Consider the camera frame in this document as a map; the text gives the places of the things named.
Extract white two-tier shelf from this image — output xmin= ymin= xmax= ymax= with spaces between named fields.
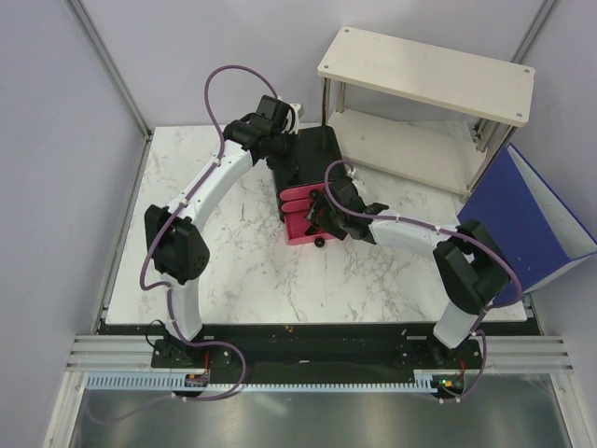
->
xmin=317 ymin=26 xmax=535 ymax=201

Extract pink bottom drawer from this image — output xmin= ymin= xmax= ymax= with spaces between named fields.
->
xmin=285 ymin=210 xmax=334 ymax=246

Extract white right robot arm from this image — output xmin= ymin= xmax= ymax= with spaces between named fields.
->
xmin=306 ymin=177 xmax=522 ymax=368

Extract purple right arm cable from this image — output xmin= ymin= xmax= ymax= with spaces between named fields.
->
xmin=324 ymin=160 xmax=522 ymax=405

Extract black drawer cabinet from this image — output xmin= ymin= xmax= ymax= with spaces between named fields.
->
xmin=271 ymin=125 xmax=342 ymax=222

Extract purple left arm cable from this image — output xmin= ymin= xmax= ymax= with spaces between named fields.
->
xmin=86 ymin=65 xmax=280 ymax=425

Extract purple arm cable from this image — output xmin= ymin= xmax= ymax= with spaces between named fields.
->
xmin=324 ymin=160 xmax=522 ymax=405
xmin=86 ymin=65 xmax=280 ymax=425

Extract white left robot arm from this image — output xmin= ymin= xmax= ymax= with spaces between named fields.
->
xmin=139 ymin=133 xmax=293 ymax=367

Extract blue binder folder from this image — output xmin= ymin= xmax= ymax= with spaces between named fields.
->
xmin=458 ymin=145 xmax=596 ymax=293

